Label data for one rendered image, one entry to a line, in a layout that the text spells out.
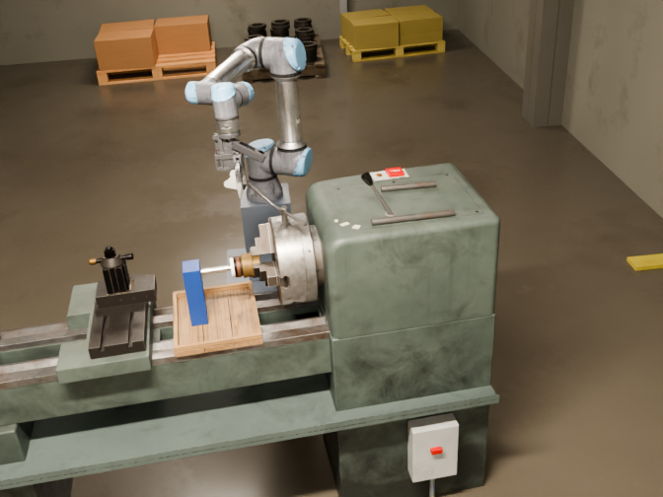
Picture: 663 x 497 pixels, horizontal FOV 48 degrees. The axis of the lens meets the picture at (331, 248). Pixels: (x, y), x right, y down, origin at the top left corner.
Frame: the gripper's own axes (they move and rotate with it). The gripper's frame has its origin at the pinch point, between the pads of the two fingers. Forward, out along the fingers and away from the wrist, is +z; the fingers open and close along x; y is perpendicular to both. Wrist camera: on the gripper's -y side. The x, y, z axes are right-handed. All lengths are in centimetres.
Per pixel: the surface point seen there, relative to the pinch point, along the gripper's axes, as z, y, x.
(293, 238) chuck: 17.3, -14.6, 1.7
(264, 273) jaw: 29.1, -3.6, 2.6
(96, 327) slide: 40, 55, 12
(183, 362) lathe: 56, 27, 13
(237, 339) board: 49, 8, 11
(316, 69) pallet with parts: 51, 2, -590
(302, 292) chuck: 35.9, -15.8, 5.2
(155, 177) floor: 88, 127, -341
